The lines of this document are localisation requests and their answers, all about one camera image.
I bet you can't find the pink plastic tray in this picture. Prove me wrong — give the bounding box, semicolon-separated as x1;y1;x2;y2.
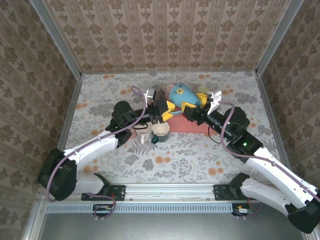
166;104;215;134

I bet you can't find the teal textured flower mug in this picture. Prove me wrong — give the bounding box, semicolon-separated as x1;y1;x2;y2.
169;83;204;115

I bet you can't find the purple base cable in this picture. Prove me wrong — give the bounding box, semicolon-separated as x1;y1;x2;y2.
88;194;118;222
232;199;265;220

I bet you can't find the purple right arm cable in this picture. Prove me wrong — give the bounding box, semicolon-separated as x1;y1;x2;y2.
219;101;320;203

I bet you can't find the grey metal panel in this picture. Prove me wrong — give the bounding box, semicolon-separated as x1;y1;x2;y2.
23;212;316;240

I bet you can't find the aluminium side frame rail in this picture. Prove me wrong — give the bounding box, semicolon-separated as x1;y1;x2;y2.
56;74;83;187
254;71;292;173

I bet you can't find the aluminium corner frame post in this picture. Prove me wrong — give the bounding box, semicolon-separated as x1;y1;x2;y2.
29;0;83;80
254;0;305;76

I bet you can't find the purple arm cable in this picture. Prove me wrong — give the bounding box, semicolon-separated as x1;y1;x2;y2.
219;101;320;203
45;85;148;203

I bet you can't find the thin black cable loop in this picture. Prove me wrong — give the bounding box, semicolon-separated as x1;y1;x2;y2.
208;125;223;145

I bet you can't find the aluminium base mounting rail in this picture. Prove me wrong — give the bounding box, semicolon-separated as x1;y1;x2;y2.
37;183;271;202

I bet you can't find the dark green mug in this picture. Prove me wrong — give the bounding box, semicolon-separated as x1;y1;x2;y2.
150;122;171;145

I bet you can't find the white faceted mug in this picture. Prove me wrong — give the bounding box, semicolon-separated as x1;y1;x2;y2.
134;121;154;145

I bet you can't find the small circuit board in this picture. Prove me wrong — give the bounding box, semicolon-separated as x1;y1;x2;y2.
92;203;113;218
231;202;254;217

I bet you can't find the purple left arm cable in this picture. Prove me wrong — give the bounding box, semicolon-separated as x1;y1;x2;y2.
45;85;148;203

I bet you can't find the slotted grey cable duct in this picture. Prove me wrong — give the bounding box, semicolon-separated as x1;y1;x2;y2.
45;202;234;214

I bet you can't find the aluminium back frame rail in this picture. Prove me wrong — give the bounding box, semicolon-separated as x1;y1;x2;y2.
81;69;258;75

